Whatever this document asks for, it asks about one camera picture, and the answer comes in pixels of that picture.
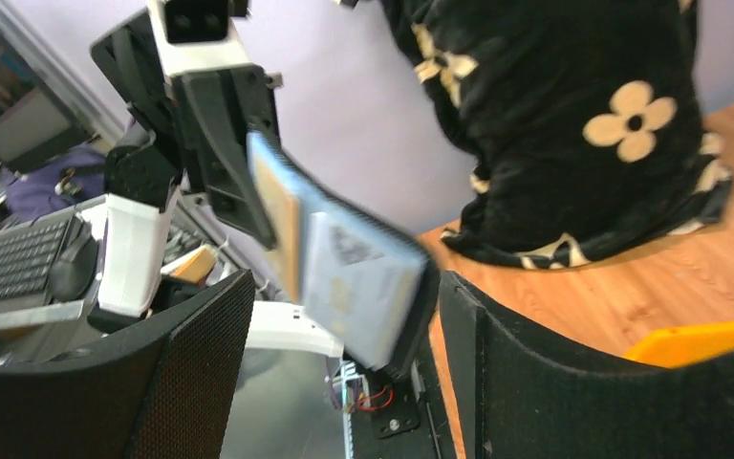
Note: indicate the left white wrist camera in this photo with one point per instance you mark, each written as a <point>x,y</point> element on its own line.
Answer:
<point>197,35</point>

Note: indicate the black computer keyboard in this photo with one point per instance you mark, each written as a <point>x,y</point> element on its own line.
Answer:
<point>27,255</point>

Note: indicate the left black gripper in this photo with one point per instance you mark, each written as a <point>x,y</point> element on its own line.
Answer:
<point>192,126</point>

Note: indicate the black floral blanket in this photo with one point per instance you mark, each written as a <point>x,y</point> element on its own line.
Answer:
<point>583,120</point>

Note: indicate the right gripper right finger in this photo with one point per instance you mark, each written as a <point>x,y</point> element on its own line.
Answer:
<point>525,391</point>

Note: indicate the yellow three-compartment bin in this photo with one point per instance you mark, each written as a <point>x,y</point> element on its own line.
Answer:
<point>678,346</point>

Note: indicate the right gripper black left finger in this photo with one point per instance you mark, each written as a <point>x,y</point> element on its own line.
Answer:
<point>160,388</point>

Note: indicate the black computer mouse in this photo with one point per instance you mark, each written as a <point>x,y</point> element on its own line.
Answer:
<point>74,270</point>

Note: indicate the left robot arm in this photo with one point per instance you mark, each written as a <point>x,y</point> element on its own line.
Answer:
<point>133,244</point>

